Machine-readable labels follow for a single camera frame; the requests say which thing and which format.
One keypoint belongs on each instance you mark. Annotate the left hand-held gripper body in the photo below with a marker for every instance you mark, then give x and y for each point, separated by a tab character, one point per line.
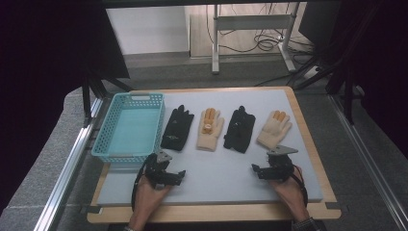
158	170

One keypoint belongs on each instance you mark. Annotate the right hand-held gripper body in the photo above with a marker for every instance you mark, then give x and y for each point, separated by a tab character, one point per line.
279	166

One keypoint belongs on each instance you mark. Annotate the cream glove with orange fingertips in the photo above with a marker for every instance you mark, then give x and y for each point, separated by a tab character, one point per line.
210	134
272	131

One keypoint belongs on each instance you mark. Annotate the black glove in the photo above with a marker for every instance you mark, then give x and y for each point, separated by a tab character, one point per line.
177	130
240	133

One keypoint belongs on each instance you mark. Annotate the teal plastic basket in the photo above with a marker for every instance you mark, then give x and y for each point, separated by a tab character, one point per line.
131	128

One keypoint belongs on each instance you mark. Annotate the person's left hand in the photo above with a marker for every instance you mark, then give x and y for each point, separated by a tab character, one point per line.
149	200

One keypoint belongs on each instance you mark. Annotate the person's right hand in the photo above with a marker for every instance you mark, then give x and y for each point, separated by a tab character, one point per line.
293	197

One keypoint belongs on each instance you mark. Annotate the white power strip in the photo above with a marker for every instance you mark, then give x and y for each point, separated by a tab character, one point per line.
310	72

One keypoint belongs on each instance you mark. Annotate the black tripod stand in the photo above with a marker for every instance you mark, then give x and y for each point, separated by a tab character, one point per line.
93	86

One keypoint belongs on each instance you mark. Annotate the aluminium rail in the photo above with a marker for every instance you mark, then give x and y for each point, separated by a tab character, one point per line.
369	160
69	160

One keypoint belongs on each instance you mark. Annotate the black camera stand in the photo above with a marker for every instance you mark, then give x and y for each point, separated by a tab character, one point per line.
340	64

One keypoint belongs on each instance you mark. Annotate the white metal desk frame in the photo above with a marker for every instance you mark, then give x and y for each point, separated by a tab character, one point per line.
253	22

